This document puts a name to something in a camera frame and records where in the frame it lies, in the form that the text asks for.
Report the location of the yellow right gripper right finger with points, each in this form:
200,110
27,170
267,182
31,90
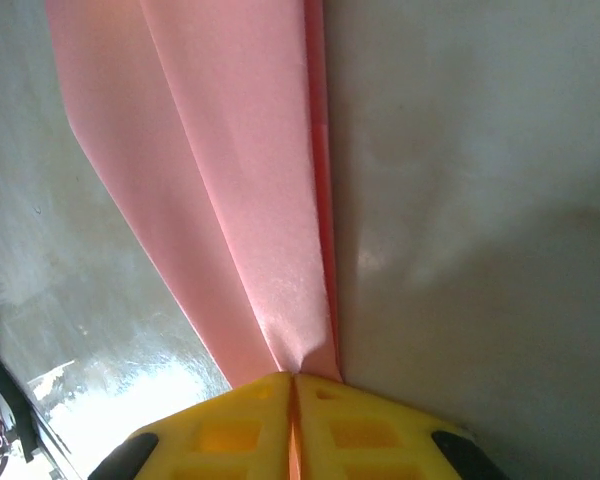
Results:
380,440

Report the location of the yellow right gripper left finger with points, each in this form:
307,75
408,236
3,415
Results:
220,440

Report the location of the pink paper sheet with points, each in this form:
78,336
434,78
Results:
230,150

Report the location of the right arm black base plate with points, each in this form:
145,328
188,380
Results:
5,395

